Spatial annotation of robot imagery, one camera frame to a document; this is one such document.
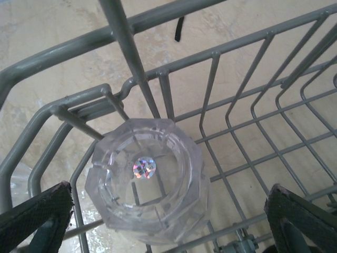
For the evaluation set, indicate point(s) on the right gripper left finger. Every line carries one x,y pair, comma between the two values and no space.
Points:
34,224

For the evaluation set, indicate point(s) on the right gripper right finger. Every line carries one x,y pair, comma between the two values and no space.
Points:
302,226

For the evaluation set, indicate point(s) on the clear faceted plastic cup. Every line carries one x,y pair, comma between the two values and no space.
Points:
118,158

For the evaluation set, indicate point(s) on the small black strip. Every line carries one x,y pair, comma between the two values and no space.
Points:
178,30

